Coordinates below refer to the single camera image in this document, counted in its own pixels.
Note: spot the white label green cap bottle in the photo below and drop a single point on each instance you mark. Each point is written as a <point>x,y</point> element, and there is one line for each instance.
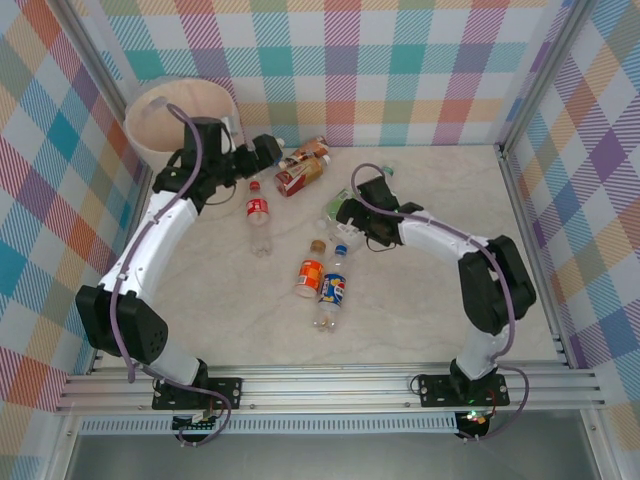
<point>388,170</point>

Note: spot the small circuit board with light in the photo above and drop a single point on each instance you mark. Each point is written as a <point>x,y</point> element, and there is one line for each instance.
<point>475,419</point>

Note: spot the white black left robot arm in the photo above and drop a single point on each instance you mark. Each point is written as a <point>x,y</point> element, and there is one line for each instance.
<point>167,235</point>

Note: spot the red brown label tea bottle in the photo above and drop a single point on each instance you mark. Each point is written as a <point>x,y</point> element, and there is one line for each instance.
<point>297,177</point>

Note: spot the crushed brown orange label bottle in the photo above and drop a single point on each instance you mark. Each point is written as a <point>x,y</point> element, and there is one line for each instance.
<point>310,147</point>

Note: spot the blue yellow label soda bottle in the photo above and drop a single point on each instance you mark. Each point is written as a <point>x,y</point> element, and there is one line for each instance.
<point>332,290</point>

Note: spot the red label cola bottle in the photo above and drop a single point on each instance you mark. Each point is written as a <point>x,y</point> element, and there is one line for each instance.
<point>257,207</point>

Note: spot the green circuit board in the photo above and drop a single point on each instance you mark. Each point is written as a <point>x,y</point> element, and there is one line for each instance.
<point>197,426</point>

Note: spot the orange label brown cap bottle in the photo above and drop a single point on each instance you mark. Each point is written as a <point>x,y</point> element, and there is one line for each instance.
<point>310,274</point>

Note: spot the aluminium side rail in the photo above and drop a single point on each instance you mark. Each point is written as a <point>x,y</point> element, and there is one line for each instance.
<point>134,210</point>
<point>525,225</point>

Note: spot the pale pink waste bin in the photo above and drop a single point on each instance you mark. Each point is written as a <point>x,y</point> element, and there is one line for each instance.
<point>150,130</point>

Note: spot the aluminium frame post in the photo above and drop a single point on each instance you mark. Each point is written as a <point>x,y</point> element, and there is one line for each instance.
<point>544,75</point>
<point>106,80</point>

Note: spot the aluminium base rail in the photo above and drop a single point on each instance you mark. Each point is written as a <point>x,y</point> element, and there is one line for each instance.
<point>325,387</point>

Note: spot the green label clear bottle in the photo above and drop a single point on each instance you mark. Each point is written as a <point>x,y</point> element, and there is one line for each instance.
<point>334,205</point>

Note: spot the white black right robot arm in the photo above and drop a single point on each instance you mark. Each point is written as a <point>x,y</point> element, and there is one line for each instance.
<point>435,237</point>

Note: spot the clear bottle white printed label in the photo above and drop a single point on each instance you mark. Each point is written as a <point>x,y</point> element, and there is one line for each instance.
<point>352,243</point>

